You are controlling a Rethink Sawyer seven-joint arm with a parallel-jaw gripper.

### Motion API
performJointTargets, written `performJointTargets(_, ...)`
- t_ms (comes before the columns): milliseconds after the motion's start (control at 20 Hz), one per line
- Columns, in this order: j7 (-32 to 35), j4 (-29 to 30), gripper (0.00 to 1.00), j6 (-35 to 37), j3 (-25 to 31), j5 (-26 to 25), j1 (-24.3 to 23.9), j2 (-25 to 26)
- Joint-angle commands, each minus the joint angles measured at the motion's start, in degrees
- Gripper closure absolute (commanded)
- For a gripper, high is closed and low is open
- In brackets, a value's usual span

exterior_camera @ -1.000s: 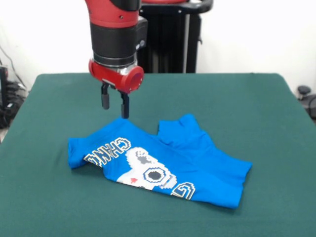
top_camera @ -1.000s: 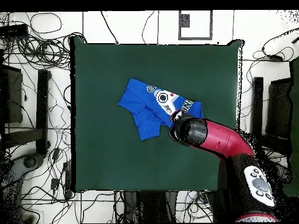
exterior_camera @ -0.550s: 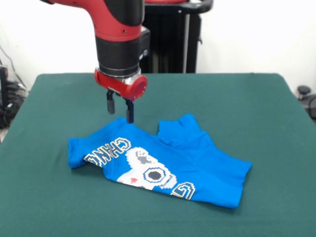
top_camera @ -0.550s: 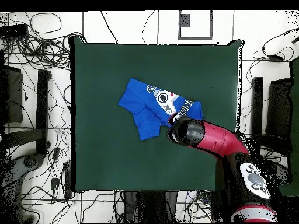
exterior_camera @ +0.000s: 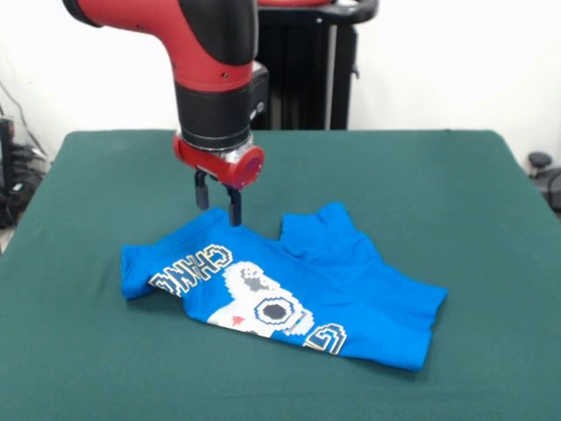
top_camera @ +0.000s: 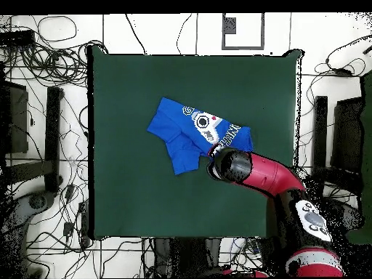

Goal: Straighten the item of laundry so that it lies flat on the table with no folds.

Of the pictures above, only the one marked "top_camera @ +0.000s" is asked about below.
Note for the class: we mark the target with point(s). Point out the black power strip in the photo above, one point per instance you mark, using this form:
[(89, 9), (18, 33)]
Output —
[(17, 37), (84, 223)]

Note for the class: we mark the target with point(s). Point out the blue printed t-shirt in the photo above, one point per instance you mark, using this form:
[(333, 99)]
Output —
[(174, 130)]

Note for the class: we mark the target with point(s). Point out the gray office chair base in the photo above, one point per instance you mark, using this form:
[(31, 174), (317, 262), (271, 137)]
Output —
[(348, 215), (37, 201)]

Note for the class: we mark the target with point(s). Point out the black box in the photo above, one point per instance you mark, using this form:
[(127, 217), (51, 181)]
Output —
[(14, 116), (347, 133)]

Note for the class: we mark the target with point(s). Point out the dark green table cloth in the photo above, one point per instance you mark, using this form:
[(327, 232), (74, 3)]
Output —
[(145, 203)]

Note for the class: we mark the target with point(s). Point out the green cloth on side table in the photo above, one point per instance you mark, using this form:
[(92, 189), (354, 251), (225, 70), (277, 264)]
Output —
[(366, 145)]

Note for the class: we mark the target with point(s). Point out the dark square floor tag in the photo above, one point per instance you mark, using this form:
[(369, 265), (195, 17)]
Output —
[(229, 25)]

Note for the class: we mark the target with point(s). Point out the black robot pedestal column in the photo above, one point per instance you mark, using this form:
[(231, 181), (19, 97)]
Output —
[(186, 255)]

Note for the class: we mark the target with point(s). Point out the black power adapter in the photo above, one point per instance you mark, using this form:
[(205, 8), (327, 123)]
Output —
[(68, 228), (70, 191)]

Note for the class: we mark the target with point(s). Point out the black stand frame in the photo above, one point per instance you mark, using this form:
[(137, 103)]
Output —
[(321, 125), (53, 130)]

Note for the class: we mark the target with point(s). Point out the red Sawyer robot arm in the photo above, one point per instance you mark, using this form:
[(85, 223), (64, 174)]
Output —
[(267, 174)]

